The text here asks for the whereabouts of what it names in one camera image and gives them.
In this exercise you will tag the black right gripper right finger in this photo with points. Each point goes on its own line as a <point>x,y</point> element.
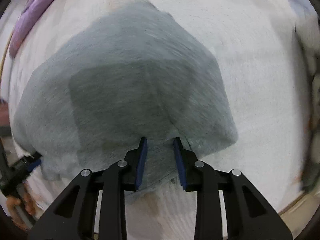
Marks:
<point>248,214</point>

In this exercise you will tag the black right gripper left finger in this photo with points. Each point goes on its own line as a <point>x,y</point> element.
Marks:
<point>93,204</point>

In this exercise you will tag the grey sweatshirt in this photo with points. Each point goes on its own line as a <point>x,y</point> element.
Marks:
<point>131,74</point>

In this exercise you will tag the person's left hand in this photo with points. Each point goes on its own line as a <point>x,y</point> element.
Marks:
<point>25,201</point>

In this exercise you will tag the white patterned bed sheet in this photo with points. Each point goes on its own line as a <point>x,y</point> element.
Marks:
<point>255,46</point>

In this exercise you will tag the purple pink floral quilt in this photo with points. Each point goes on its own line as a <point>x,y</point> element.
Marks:
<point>31,13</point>

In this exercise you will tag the white black printed garment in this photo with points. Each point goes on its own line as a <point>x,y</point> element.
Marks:
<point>307,32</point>

